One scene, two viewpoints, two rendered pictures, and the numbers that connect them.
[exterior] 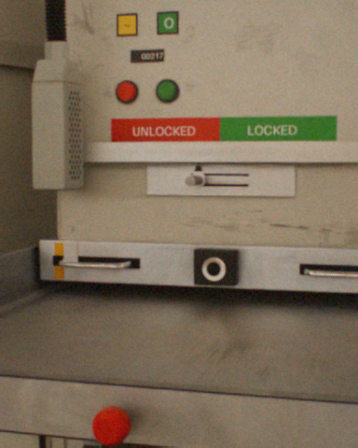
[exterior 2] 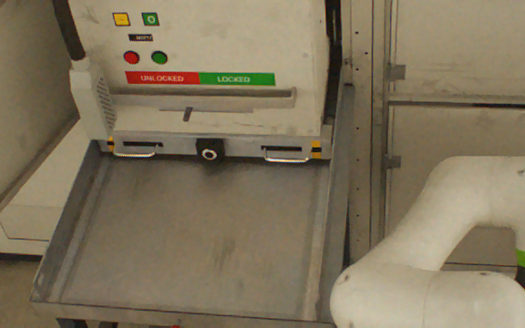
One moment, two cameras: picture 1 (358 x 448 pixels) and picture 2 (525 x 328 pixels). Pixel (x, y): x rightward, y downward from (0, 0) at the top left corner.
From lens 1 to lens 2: 1.05 m
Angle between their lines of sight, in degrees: 42
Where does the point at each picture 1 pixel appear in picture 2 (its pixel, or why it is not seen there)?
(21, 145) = (56, 33)
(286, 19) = (233, 19)
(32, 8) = not seen: outside the picture
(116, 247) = (146, 138)
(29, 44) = not seen: outside the picture
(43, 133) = (87, 114)
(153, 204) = (164, 114)
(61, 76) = (88, 85)
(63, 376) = (147, 306)
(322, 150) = (265, 103)
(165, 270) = (180, 148)
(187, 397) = (206, 316)
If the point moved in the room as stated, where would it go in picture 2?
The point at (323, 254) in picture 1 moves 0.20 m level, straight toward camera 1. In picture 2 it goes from (274, 141) to (268, 211)
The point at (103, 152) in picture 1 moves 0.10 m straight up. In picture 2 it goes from (126, 100) to (115, 64)
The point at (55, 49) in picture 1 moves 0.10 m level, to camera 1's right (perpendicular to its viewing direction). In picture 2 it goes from (79, 66) to (129, 57)
